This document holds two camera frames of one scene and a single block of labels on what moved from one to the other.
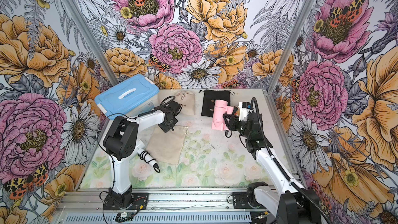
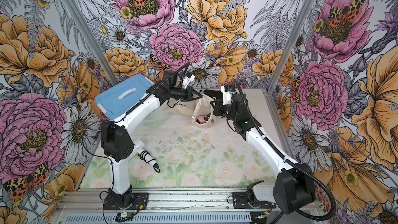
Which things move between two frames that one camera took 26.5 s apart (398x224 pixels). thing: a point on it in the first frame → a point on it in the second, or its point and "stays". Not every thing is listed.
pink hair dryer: [221, 110] → [202, 119]
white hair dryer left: [144, 155] stays
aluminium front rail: [86, 206] stays
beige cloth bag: [167, 147] → [204, 107]
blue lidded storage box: [135, 96] stays
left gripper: [165, 128] → [189, 91]
